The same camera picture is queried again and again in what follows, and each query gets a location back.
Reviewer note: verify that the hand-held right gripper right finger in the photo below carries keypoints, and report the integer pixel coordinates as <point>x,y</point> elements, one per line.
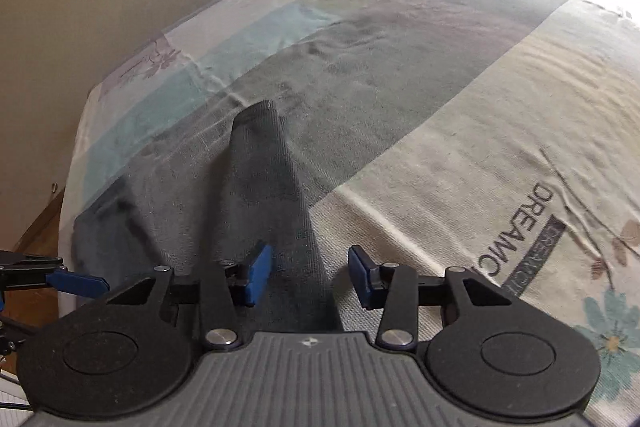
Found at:
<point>361,277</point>

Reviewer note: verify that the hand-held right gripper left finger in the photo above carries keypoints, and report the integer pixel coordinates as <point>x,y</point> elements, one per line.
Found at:
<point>259,274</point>

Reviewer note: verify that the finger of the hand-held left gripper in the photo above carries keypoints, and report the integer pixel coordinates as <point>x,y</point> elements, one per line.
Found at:
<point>6,345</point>
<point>80,284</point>

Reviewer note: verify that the black pants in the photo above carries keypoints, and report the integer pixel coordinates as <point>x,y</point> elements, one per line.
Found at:
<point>270,207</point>

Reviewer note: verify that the bed with patchwork sheet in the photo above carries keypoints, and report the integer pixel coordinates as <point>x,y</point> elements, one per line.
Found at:
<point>450,107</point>

